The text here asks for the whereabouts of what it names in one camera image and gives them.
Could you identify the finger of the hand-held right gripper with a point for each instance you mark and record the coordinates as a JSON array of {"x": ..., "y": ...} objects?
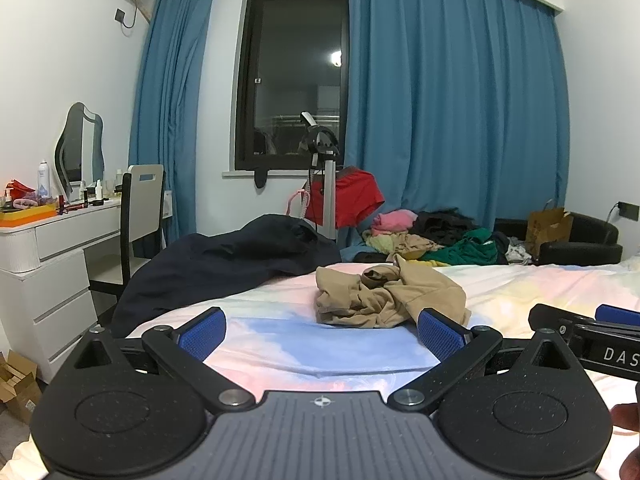
[
  {"x": 619, "y": 316},
  {"x": 560, "y": 317}
]

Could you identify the beige garment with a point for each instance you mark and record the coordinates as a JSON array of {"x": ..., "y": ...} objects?
[{"x": 417, "y": 246}]

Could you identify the tan garment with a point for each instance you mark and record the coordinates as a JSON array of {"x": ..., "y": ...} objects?
[{"x": 390, "y": 295}]

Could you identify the dark navy garment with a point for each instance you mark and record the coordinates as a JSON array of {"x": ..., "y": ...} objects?
[{"x": 225, "y": 265}]

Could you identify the white black chair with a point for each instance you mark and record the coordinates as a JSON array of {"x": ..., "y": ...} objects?
[{"x": 145, "y": 200}]

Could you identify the black wall socket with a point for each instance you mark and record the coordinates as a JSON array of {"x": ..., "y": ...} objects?
[{"x": 630, "y": 210}]

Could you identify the orange tray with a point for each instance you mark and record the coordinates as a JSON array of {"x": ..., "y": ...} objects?
[{"x": 27, "y": 216}]

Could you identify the white dresser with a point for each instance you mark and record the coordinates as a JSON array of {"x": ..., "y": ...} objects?
[{"x": 55, "y": 280}]

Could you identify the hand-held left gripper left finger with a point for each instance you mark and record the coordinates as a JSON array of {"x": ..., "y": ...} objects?
[{"x": 202, "y": 334}]

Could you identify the bright yellow garment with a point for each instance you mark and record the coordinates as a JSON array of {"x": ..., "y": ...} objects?
[{"x": 432, "y": 262}]

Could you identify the black hanging object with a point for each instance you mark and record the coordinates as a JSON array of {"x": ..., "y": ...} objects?
[{"x": 261, "y": 179}]

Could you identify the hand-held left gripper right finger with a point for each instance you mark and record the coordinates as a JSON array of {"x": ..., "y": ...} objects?
[{"x": 442, "y": 336}]

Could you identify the pink garment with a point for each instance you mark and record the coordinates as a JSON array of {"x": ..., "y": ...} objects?
[{"x": 395, "y": 220}]

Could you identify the pale yellow-green garment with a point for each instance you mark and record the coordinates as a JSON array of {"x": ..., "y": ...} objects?
[{"x": 382, "y": 242}]

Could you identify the wide blue curtain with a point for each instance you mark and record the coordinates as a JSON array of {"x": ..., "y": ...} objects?
[{"x": 460, "y": 100}]

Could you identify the green garment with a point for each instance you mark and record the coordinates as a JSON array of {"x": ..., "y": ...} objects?
[{"x": 475, "y": 250}]

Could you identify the black sofa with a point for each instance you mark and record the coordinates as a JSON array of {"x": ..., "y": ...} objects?
[{"x": 585, "y": 240}]

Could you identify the red garment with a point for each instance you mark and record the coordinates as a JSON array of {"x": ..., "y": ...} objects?
[{"x": 355, "y": 197}]

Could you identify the brown cardboard box on chair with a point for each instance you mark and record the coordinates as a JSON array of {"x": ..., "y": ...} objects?
[{"x": 547, "y": 232}]

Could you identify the dark window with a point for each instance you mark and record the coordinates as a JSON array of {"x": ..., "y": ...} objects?
[{"x": 295, "y": 80}]

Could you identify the narrow blue curtain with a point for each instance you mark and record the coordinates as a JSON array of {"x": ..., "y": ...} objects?
[{"x": 170, "y": 110}]

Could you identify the white spray can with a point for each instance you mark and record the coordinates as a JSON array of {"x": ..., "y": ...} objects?
[{"x": 44, "y": 180}]

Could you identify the silver stand with device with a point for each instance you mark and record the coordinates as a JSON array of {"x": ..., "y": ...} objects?
[{"x": 327, "y": 185}]

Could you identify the blue cloth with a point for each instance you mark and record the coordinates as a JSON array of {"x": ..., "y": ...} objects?
[{"x": 365, "y": 250}]

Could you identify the pastel bed sheet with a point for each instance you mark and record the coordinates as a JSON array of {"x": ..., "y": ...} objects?
[{"x": 280, "y": 335}]

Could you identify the wavy vanity mirror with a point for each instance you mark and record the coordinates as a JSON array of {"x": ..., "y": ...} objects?
[{"x": 80, "y": 145}]

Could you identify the person's right hand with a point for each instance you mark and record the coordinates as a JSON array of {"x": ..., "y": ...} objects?
[{"x": 627, "y": 417}]

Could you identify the white patterned cloth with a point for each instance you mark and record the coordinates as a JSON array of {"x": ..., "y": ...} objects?
[{"x": 517, "y": 252}]

